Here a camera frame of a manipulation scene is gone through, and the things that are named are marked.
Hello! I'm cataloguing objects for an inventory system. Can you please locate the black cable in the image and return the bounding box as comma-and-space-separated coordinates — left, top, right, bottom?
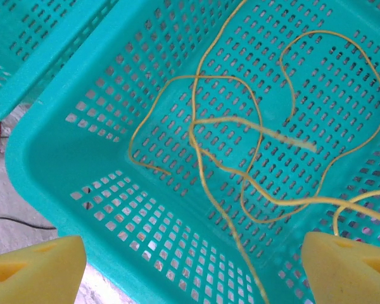
0, 217, 56, 231

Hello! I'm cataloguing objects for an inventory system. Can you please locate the green plastic basket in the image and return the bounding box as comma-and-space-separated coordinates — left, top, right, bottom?
4, 0, 380, 304
0, 0, 118, 126

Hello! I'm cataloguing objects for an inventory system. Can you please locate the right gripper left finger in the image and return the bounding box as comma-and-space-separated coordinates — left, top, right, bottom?
0, 236, 88, 304

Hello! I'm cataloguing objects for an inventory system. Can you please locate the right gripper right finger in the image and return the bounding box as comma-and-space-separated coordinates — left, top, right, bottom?
302, 231, 380, 304

